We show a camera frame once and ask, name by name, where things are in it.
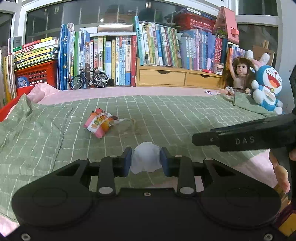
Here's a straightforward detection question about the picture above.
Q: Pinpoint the pink model house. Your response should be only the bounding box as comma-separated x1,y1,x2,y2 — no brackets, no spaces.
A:
213,6,240,45

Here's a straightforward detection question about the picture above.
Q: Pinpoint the long row of colourful books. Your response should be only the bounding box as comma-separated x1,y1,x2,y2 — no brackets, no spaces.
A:
134,16,232,71

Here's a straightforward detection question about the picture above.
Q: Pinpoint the row of beige-spine books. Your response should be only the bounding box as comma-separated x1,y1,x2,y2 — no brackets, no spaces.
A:
0,50,18,109

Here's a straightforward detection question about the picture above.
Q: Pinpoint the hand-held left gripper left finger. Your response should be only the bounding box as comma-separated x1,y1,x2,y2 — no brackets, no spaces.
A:
46,147,133,197

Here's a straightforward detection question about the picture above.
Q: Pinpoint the red mesh basket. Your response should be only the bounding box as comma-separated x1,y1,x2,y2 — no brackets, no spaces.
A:
174,11,217,33

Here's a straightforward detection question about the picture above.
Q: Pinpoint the small clear plastic box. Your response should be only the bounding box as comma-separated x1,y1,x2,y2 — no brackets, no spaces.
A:
214,62,225,75

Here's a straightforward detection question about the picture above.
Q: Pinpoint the wooden drawer organizer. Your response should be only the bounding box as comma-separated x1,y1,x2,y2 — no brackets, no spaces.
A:
136,58,223,88

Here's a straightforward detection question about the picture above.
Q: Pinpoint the green checked cloth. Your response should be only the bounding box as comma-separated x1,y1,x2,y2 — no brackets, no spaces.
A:
0,94,278,218

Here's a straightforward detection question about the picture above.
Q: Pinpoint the brown cardboard box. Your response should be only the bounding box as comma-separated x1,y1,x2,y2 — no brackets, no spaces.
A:
252,39,276,67

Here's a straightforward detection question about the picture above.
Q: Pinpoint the clear plastic wrapper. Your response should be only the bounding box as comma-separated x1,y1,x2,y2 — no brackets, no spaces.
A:
111,118,137,131

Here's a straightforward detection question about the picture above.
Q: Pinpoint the red plastic crate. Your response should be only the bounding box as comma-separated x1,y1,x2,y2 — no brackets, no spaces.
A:
15,60,58,90

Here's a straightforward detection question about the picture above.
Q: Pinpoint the blue cat plush toy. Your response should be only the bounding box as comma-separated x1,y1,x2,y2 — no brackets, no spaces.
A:
251,65,284,114

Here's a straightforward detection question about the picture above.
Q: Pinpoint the short row of slim books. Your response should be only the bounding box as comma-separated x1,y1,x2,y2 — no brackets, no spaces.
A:
225,43,247,70

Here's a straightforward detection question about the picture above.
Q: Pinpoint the pink snack packet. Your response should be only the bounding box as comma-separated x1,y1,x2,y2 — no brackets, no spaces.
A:
84,108,119,139

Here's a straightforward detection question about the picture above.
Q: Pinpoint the miniature black bicycle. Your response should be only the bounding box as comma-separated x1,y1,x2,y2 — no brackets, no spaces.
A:
70,63,109,90

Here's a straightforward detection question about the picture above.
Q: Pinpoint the person's right hand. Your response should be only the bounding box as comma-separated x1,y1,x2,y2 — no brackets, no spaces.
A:
269,148,296,194

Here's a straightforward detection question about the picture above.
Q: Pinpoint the white rabbit plush toy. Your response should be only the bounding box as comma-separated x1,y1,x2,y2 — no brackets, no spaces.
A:
245,50,271,70

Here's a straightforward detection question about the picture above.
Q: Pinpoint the row of tall thin books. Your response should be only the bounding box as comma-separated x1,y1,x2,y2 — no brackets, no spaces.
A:
58,23,138,91

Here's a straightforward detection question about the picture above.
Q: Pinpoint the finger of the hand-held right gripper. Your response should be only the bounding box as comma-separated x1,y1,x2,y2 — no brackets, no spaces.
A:
191,113,296,146

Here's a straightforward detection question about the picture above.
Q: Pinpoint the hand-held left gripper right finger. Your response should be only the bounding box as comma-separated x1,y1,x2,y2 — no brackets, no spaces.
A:
160,147,243,197

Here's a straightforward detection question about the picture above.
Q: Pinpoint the brown-haired doll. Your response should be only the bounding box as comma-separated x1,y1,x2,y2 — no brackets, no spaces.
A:
218,57,257,100

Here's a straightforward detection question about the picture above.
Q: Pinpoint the stack of flat books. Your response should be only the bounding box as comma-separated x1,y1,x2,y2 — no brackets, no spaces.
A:
9,37,60,70

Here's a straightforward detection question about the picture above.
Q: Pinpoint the white tissue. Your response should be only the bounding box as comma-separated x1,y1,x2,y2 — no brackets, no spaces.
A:
131,142,162,175

